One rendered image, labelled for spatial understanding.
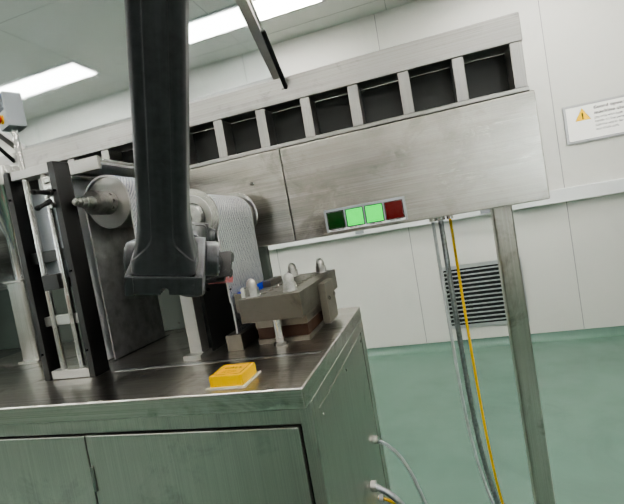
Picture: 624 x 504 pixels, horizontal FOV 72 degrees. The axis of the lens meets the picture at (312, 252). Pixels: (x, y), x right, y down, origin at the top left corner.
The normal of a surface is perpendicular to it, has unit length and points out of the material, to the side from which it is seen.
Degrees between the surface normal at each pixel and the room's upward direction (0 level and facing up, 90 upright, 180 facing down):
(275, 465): 90
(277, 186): 90
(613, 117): 90
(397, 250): 90
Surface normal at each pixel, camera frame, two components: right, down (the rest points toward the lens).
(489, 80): -0.26, 0.10
